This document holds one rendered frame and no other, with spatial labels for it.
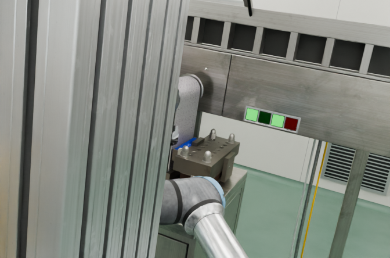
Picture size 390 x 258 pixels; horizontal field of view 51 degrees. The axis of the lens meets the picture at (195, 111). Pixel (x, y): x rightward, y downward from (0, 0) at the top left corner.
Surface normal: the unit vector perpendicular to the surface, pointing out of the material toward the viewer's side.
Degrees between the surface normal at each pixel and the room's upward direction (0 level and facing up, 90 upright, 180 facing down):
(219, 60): 90
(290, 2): 90
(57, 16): 90
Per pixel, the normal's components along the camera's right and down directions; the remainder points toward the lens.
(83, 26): 0.95, 0.20
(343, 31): -0.39, 0.17
